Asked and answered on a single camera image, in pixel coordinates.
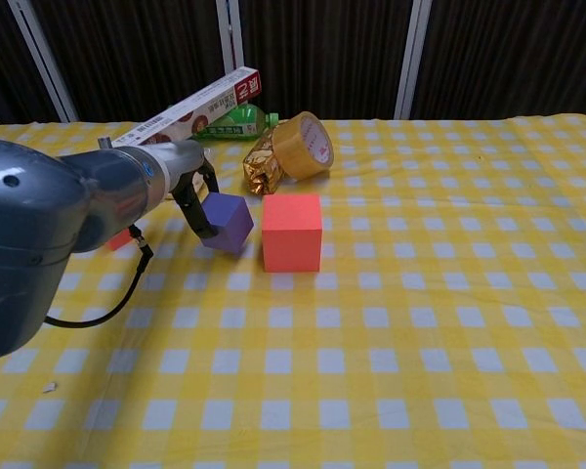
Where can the gold foil snack pack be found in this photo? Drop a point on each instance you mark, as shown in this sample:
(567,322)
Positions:
(261,168)

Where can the long white cling wrap box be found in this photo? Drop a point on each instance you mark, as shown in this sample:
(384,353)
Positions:
(210,100)

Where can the small red cube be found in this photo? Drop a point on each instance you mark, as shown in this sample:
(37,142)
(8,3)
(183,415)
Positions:
(120,242)

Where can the yellow checkered tablecloth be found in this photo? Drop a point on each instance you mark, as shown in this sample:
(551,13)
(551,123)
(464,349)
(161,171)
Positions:
(420,293)

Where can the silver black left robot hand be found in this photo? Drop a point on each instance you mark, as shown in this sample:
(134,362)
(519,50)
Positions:
(185,158)

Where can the brown packing tape roll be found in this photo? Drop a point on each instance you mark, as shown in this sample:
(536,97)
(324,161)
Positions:
(298,151)

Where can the green plastic bottle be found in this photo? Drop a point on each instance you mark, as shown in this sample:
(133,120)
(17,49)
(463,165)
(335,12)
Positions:
(244,119)

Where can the white frame post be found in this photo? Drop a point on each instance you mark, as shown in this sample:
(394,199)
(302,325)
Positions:
(227,29)
(410,63)
(44,58)

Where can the large red cube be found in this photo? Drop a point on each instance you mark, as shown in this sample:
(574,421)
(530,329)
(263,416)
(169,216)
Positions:
(291,239)

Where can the medium purple cube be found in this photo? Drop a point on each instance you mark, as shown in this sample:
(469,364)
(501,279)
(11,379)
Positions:
(232,220)

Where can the small paper scrap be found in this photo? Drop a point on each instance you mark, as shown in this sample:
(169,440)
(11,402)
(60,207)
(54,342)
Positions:
(49,388)

